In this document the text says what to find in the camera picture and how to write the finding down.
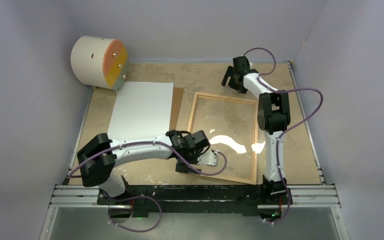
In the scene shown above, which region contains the wooden picture frame with glass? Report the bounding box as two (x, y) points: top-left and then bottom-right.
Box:
(187, 92), (259, 185)

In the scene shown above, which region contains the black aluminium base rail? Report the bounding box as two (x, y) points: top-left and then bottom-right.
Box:
(48, 184), (342, 220)

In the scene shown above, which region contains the glossy printed photo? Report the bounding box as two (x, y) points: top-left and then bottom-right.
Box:
(107, 81), (174, 141)

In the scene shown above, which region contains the brown cardboard backing board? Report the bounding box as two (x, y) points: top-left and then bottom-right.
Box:
(169, 87), (184, 130)

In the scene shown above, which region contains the white cylindrical drum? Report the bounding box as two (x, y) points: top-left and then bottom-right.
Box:
(70, 36), (129, 93)

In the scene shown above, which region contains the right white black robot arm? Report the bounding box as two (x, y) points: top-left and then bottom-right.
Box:
(221, 56), (291, 204)

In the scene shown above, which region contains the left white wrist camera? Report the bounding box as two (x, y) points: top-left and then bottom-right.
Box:
(197, 150), (218, 167)

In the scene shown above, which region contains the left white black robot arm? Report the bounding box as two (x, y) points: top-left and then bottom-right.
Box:
(77, 130), (218, 205)

